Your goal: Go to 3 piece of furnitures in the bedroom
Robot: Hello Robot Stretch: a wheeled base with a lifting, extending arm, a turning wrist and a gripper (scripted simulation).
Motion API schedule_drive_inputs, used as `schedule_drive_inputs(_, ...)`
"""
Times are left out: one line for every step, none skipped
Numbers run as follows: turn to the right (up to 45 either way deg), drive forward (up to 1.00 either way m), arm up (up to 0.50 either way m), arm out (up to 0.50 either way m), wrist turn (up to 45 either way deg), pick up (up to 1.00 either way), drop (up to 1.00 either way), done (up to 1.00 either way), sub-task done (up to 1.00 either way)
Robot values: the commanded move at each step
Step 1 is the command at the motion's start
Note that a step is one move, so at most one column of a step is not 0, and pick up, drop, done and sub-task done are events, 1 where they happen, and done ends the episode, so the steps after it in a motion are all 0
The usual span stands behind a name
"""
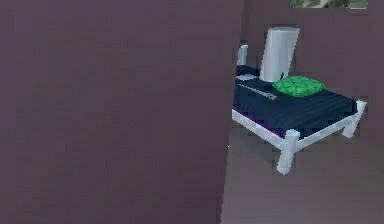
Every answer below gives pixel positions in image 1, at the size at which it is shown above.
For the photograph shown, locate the grey baseball bat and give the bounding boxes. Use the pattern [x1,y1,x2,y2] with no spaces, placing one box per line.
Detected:
[237,83,278,101]

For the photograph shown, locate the white bed with navy cover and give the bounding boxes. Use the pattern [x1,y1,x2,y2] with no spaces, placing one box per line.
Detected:
[231,26,368,176]

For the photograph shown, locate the green pillow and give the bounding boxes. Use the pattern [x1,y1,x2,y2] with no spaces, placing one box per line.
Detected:
[271,75,326,98]

